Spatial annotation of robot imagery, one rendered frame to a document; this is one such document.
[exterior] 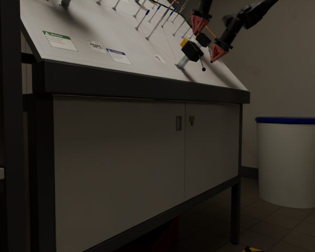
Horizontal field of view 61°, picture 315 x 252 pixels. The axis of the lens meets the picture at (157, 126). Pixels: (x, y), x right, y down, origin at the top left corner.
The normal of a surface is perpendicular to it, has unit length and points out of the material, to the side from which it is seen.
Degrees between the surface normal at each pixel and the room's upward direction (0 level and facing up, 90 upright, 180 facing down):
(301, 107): 90
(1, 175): 90
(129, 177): 90
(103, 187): 90
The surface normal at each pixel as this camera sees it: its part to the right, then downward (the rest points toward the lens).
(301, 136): -0.19, 0.12
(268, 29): -0.71, 0.04
